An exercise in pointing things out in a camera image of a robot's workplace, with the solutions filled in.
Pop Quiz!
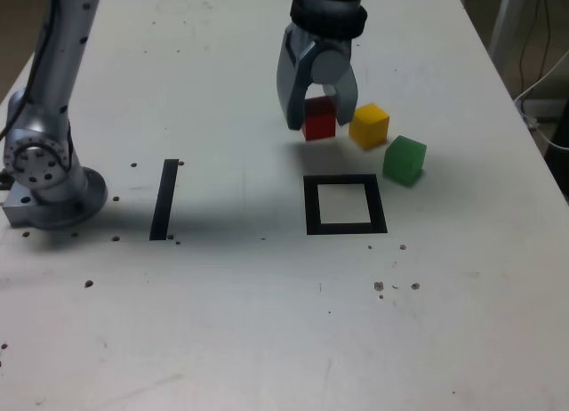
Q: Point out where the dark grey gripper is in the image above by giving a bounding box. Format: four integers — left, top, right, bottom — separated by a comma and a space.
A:
275, 21, 360, 132

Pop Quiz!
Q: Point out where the red cube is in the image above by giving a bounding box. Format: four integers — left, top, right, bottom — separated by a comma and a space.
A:
303, 95, 336, 141

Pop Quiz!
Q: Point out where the yellow cube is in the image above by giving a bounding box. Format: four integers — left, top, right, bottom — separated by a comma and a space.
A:
349, 102, 391, 150

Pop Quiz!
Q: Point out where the green cube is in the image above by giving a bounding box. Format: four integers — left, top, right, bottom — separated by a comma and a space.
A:
382, 134, 428, 188

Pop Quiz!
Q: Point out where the black tape square outline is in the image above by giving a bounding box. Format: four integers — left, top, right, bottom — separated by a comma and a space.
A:
302, 173, 389, 236

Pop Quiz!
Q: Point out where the black tape strip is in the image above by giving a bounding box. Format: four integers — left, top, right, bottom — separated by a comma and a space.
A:
148, 158, 180, 242

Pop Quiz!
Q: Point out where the white post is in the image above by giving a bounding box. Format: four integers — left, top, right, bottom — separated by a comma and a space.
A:
487, 0, 530, 61

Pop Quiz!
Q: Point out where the thin black cable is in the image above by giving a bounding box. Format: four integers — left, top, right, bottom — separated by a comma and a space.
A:
517, 0, 553, 99

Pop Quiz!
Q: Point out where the white cable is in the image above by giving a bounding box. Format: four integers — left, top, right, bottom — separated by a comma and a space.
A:
514, 50, 569, 150

